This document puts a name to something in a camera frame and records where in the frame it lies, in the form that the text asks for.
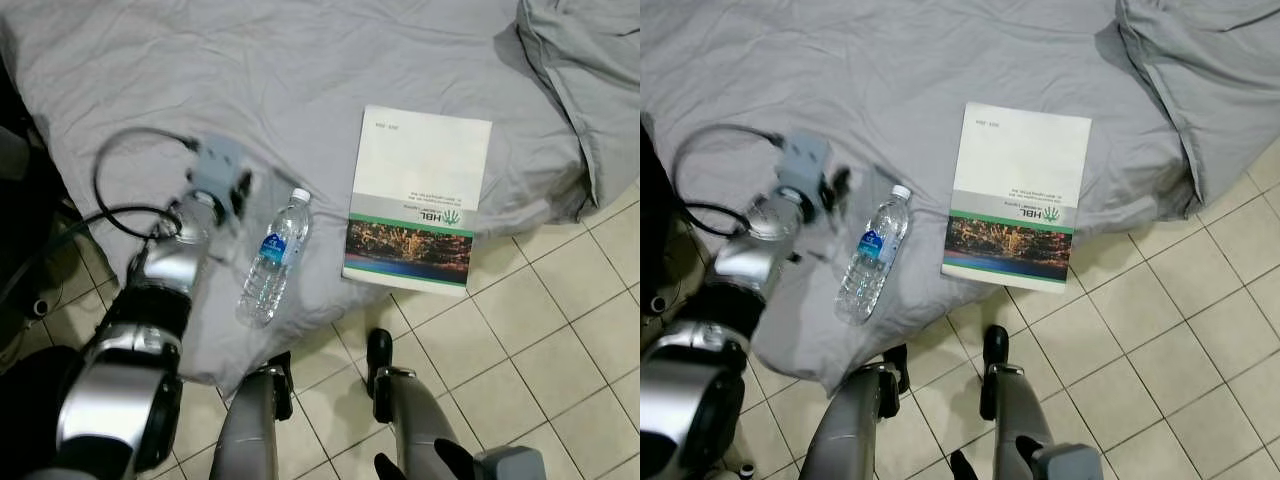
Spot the HBL lighting catalogue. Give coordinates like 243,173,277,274
941,101,1093,294
342,105,493,297

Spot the clear plastic water bottle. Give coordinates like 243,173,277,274
834,184,913,325
236,187,313,329

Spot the grey wrinkled bed blanket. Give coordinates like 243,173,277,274
640,0,1201,393
0,0,603,389

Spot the silver left robot leg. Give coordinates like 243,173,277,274
800,345,911,480
208,350,295,480

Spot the black bulky object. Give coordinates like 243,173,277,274
0,45,93,346
640,120,693,331

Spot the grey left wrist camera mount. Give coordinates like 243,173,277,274
188,135,251,201
775,130,836,201

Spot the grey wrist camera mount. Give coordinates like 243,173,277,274
188,135,251,201
1030,442,1104,480
474,446,547,480
775,130,836,201

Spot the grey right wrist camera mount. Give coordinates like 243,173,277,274
1030,442,1104,480
474,446,547,480

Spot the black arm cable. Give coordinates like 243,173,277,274
92,127,201,241
672,123,786,237

